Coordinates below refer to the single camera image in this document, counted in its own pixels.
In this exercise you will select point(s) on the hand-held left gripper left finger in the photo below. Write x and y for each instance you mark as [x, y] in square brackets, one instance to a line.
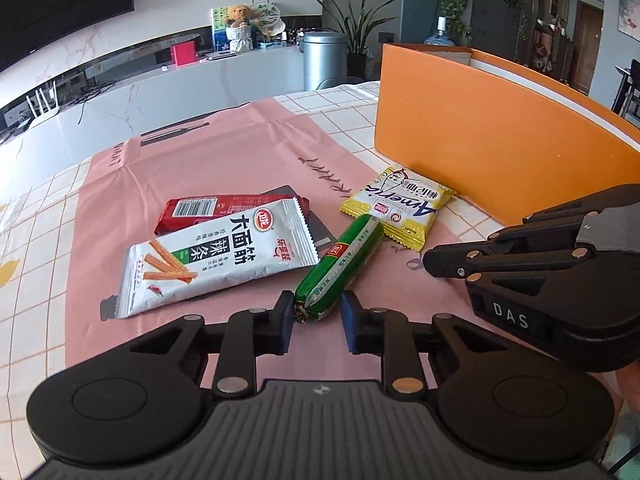
[286, 320]

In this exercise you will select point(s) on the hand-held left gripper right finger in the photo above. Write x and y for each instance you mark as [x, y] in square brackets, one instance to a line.
[350, 325]

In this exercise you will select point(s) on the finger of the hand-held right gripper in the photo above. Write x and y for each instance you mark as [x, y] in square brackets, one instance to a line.
[575, 202]
[450, 260]

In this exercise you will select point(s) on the green sausage stick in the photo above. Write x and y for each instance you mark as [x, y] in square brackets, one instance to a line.
[340, 260]

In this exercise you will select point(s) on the orange cardboard box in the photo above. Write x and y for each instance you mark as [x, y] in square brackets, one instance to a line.
[475, 125]

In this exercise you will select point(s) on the person's right forearm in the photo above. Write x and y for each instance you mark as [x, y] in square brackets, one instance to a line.
[631, 390]

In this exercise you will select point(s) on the yellow snack packet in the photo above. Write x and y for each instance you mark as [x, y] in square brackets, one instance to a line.
[400, 210]

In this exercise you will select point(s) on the white spicy strips packet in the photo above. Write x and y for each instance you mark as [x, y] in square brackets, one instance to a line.
[225, 255]

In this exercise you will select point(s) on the black card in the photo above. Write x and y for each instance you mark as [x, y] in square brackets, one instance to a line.
[317, 230]

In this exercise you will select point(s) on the black chair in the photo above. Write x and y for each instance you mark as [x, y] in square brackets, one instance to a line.
[627, 90]

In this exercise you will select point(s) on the dark red bar packet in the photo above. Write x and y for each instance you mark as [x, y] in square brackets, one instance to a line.
[200, 210]

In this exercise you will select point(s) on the brown wooden door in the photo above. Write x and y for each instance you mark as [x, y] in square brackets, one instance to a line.
[587, 45]

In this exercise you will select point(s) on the grey cabinet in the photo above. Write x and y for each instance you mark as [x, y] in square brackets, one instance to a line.
[492, 25]

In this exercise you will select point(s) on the blue water bottle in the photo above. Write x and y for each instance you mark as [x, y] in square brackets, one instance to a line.
[442, 37]

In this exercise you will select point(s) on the snake plant in black pot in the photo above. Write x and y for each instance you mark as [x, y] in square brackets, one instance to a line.
[357, 65]

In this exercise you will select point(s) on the silver trash can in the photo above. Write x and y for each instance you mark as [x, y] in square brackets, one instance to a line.
[322, 65]

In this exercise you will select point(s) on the checkered tablecloth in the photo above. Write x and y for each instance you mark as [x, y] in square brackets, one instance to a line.
[30, 270]

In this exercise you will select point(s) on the white marble tv console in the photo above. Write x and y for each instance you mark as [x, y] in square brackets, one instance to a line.
[150, 90]

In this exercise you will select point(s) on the flat kitchen scale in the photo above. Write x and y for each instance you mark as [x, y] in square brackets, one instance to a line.
[221, 54]

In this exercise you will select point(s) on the blue tissue box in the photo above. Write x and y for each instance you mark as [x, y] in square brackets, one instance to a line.
[272, 45]

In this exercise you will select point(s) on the red box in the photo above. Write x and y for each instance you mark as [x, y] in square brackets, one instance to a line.
[182, 54]

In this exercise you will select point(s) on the teddy bear in white basket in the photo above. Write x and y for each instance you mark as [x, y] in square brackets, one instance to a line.
[239, 30]

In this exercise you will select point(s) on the picture card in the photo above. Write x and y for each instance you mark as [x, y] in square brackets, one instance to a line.
[217, 30]

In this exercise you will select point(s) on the round paper fan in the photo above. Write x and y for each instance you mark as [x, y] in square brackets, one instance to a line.
[265, 17]

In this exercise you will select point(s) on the white router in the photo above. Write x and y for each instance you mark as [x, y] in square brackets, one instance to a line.
[42, 120]

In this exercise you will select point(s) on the black television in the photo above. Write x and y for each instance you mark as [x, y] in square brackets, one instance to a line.
[60, 0]

